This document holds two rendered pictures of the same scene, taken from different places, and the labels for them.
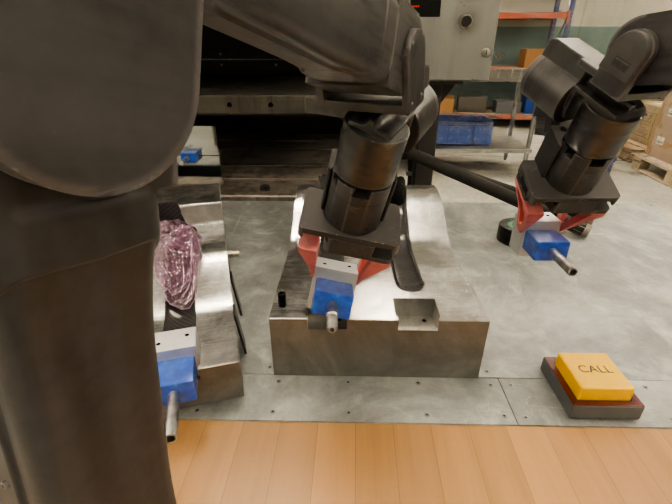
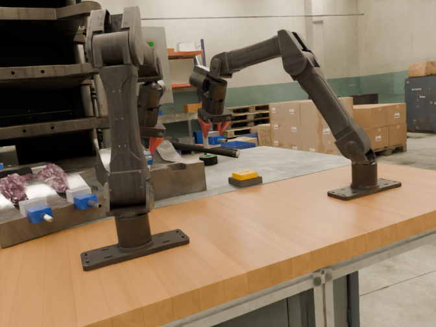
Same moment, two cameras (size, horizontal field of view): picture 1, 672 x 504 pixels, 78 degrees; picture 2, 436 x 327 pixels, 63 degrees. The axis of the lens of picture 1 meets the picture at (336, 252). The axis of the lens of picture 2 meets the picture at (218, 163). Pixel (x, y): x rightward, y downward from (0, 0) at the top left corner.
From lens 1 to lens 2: 0.64 m
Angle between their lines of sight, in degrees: 30
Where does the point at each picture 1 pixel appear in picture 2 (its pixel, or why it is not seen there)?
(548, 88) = (198, 80)
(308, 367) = not seen: hidden behind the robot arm
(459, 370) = (198, 187)
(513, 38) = (176, 99)
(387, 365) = (170, 191)
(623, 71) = (215, 69)
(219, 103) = (17, 131)
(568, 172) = (213, 106)
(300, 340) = not seen: hidden behind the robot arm
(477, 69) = (166, 98)
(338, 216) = (142, 120)
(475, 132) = not seen: hidden behind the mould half
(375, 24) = (151, 54)
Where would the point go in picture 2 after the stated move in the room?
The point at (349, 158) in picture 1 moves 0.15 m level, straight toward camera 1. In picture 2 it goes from (145, 96) to (161, 93)
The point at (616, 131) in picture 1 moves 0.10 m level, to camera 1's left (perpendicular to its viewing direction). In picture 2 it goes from (220, 88) to (191, 91)
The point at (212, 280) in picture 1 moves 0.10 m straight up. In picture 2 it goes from (75, 182) to (69, 148)
